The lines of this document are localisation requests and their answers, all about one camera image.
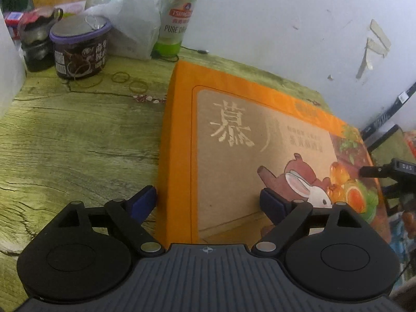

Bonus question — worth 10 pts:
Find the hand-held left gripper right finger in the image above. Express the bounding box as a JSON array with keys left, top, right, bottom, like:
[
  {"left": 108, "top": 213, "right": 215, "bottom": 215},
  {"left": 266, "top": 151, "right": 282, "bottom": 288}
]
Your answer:
[{"left": 252, "top": 188, "right": 362, "bottom": 258}]

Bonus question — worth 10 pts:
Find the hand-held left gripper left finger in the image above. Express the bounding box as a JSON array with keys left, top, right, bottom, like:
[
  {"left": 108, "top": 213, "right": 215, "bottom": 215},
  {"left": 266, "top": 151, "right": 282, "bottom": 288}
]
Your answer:
[{"left": 56, "top": 185, "right": 164, "bottom": 257}]

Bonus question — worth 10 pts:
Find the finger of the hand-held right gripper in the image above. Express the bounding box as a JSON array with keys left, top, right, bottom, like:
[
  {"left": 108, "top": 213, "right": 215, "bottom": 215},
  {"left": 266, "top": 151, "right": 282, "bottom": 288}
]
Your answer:
[{"left": 359, "top": 158, "right": 416, "bottom": 179}]

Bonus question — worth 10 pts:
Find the orange cartoon box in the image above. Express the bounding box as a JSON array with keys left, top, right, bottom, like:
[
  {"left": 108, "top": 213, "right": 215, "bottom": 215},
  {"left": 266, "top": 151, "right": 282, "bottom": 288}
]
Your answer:
[{"left": 158, "top": 60, "right": 392, "bottom": 246}]

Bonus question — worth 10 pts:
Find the green wood-grain desktop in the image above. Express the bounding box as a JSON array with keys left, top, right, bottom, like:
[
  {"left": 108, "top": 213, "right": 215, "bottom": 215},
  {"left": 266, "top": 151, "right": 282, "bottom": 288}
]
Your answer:
[{"left": 0, "top": 46, "right": 361, "bottom": 300}]

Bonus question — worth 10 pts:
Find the beige tape strip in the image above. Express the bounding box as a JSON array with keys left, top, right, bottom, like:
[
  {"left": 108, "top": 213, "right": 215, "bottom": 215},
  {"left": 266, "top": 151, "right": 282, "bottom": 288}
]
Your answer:
[
  {"left": 366, "top": 37, "right": 389, "bottom": 57},
  {"left": 370, "top": 19, "right": 392, "bottom": 51},
  {"left": 355, "top": 50, "right": 374, "bottom": 79}
]

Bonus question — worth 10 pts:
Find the purple-lid porridge can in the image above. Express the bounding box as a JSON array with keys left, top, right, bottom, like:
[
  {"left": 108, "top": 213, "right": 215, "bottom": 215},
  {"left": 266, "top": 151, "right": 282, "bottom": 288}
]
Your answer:
[{"left": 49, "top": 16, "right": 113, "bottom": 79}]

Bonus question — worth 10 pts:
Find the white plastic bag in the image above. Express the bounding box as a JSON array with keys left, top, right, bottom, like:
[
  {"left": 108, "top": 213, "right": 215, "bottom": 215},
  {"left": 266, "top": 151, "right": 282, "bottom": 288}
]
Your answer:
[{"left": 85, "top": 0, "right": 162, "bottom": 61}]

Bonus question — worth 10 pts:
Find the green beer can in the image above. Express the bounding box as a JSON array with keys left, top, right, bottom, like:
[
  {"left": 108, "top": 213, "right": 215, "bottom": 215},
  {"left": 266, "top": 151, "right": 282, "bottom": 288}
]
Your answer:
[{"left": 153, "top": 0, "right": 201, "bottom": 56}]

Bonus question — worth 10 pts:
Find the dark glass jar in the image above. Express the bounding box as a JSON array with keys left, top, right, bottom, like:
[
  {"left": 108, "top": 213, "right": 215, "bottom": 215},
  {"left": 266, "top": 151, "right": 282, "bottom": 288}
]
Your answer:
[{"left": 18, "top": 6, "right": 64, "bottom": 72}]

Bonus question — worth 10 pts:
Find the white paper cup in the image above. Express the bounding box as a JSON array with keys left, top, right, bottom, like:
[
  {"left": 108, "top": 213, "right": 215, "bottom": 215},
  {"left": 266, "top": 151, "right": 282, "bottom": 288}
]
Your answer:
[{"left": 0, "top": 15, "right": 28, "bottom": 121}]

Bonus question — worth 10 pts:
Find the small red blue box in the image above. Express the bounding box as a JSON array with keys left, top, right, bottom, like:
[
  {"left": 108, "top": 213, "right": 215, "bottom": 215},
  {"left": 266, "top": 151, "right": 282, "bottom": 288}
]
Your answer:
[{"left": 3, "top": 11, "right": 25, "bottom": 40}]

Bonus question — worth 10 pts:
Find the wood-grain chair black frame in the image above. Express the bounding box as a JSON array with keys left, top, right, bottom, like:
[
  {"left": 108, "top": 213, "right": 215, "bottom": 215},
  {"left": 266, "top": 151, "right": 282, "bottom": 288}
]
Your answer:
[{"left": 367, "top": 124, "right": 416, "bottom": 170}]

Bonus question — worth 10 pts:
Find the black cable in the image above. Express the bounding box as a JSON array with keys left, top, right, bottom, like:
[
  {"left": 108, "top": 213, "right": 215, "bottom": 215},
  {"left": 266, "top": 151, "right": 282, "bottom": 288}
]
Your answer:
[{"left": 153, "top": 47, "right": 210, "bottom": 64}]

